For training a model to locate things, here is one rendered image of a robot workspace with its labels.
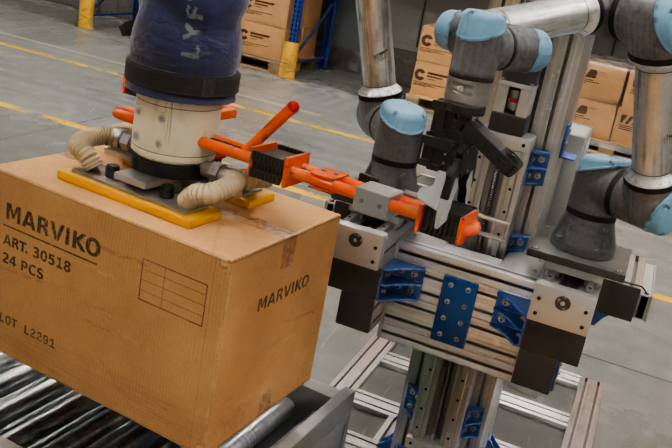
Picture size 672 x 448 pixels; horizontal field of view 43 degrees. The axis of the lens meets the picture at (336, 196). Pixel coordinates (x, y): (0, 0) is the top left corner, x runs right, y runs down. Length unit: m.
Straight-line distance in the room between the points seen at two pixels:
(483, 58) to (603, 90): 7.24
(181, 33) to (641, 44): 0.88
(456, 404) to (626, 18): 1.13
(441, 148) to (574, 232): 0.68
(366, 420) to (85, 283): 1.31
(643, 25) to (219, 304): 0.95
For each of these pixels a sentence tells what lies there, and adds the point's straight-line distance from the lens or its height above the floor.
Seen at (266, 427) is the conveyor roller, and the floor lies 0.54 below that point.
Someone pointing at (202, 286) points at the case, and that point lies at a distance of 1.53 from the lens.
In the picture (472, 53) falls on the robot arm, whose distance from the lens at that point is 1.40.
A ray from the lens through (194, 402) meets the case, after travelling 1.63.
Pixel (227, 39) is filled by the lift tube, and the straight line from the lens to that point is 1.65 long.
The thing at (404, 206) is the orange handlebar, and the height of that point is 1.22.
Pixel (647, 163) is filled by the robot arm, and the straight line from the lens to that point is 1.90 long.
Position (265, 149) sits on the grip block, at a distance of 1.63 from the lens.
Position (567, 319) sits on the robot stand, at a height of 0.93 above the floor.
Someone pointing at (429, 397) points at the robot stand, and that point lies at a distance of 2.40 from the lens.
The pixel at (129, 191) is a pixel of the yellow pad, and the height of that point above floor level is 1.11.
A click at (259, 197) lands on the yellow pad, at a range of 1.77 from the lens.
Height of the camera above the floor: 1.66
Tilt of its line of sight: 17 degrees down
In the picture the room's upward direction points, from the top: 10 degrees clockwise
